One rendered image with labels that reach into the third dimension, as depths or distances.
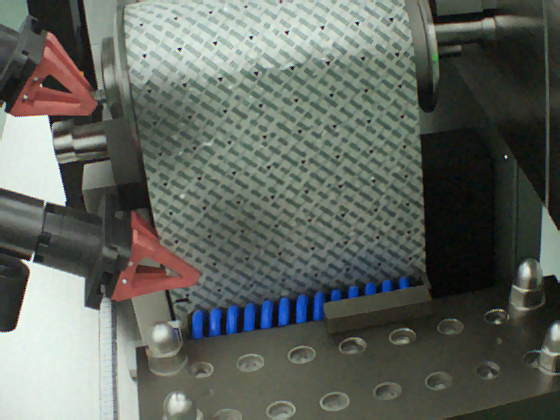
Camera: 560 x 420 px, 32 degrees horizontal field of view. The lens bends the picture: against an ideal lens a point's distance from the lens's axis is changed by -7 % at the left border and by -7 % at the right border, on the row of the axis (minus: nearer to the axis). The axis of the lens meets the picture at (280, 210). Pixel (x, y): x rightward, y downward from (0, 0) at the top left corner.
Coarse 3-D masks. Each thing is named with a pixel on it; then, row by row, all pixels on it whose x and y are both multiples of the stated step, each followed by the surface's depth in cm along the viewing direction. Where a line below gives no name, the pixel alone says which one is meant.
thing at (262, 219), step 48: (240, 144) 88; (288, 144) 88; (336, 144) 89; (384, 144) 89; (192, 192) 89; (240, 192) 90; (288, 192) 91; (336, 192) 91; (384, 192) 92; (192, 240) 92; (240, 240) 93; (288, 240) 93; (336, 240) 94; (384, 240) 94; (192, 288) 95; (240, 288) 95; (288, 288) 96; (336, 288) 97
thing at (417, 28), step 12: (408, 0) 85; (408, 12) 85; (420, 12) 85; (420, 24) 85; (420, 36) 85; (420, 48) 86; (420, 60) 86; (120, 72) 84; (420, 72) 87; (120, 84) 84; (420, 84) 88
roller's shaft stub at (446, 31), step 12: (468, 12) 90; (480, 12) 89; (444, 24) 89; (456, 24) 89; (468, 24) 89; (480, 24) 90; (492, 24) 89; (444, 36) 90; (456, 36) 90; (468, 36) 90; (480, 36) 90; (492, 36) 89
